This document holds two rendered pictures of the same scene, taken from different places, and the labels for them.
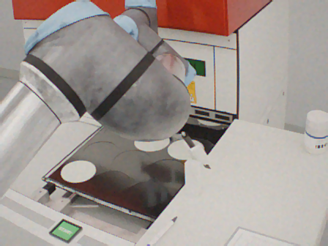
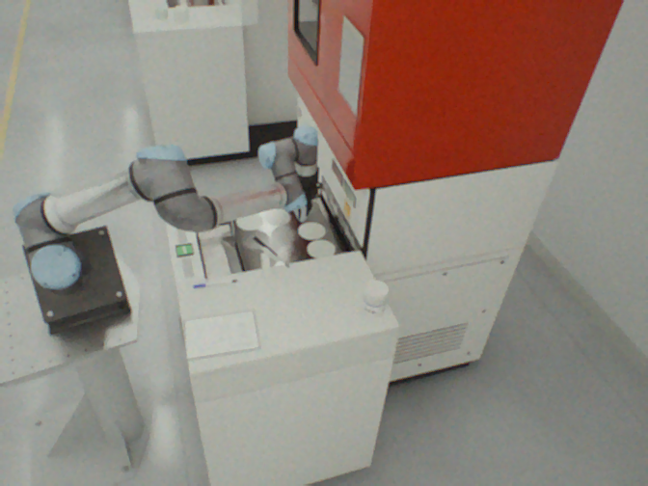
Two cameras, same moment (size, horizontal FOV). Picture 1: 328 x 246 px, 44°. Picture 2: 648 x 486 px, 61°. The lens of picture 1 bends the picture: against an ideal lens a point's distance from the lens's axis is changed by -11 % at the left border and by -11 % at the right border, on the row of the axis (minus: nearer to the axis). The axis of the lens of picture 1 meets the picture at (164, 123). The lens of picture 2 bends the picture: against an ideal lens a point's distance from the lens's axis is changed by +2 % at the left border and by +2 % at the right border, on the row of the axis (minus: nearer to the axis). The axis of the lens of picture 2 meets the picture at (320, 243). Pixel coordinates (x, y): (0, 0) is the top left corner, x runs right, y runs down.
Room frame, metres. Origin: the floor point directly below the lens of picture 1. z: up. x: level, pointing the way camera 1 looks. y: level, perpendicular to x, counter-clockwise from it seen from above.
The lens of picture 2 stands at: (-0.08, -0.97, 2.23)
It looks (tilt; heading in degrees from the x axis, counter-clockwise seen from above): 42 degrees down; 40
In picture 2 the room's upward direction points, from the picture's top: 3 degrees clockwise
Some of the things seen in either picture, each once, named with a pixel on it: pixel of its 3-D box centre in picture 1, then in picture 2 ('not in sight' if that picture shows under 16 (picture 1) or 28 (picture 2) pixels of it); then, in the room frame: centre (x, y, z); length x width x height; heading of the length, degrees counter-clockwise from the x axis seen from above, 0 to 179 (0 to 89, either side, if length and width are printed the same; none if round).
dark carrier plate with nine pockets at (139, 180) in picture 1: (132, 161); (284, 235); (0.99, 0.09, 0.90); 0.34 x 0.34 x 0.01; 59
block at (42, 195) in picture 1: (36, 200); not in sight; (0.83, 0.35, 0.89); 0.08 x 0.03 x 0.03; 149
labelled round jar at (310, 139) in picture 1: (317, 132); (374, 298); (0.88, -0.39, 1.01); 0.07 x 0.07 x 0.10
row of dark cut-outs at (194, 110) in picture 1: (163, 104); (339, 210); (1.18, 0.00, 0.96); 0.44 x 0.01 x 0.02; 59
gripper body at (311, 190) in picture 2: not in sight; (306, 184); (1.04, 0.04, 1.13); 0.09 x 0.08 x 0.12; 2
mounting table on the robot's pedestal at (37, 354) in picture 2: not in sight; (74, 319); (0.30, 0.40, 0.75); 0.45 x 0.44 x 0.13; 158
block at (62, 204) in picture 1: (57, 210); (209, 237); (0.79, 0.28, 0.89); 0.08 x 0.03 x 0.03; 149
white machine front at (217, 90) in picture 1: (114, 76); (328, 170); (1.28, 0.14, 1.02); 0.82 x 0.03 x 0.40; 59
